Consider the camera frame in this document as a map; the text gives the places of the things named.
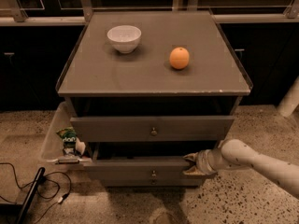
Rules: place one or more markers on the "grey drawer cabinet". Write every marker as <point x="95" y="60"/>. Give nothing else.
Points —
<point x="99" y="81"/>

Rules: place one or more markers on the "clear plastic storage bin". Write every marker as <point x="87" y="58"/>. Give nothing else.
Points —
<point x="52" y="147"/>

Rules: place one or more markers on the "green snack bag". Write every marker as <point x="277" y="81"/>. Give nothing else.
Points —
<point x="69" y="138"/>

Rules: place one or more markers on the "black bar on floor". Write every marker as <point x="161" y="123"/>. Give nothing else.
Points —
<point x="30" y="196"/>

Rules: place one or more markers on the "white post at right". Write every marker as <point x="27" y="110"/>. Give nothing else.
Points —
<point x="290" y="101"/>

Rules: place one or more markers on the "metal railing frame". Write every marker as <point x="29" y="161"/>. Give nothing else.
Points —
<point x="77" y="12"/>

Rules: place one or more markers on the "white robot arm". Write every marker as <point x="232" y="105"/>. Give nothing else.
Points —
<point x="234" y="154"/>

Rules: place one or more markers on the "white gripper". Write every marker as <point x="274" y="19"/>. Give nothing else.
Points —
<point x="203" y="161"/>

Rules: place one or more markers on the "grey top drawer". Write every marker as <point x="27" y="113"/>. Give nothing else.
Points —
<point x="152" y="129"/>

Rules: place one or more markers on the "grey bottom drawer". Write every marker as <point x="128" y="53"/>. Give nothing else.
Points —
<point x="152" y="183"/>

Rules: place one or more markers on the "orange fruit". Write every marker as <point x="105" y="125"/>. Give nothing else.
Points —
<point x="179" y="58"/>

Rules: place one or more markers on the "grey drawer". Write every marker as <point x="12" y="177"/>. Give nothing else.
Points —
<point x="152" y="129"/>
<point x="143" y="160"/>
<point x="152" y="183"/>

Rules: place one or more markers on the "white ceramic bowl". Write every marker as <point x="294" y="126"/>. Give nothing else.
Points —
<point x="124" y="38"/>

